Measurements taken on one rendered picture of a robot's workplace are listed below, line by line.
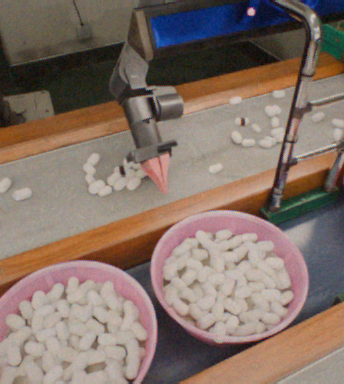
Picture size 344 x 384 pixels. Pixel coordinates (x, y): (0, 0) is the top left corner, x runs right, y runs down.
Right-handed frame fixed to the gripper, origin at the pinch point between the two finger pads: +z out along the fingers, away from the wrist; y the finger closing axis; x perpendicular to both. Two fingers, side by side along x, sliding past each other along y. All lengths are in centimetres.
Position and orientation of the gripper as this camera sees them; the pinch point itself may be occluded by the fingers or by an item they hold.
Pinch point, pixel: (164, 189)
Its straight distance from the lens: 84.2
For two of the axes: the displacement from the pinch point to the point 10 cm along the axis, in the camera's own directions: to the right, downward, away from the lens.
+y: 9.0, -2.9, 3.1
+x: -2.9, 1.3, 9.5
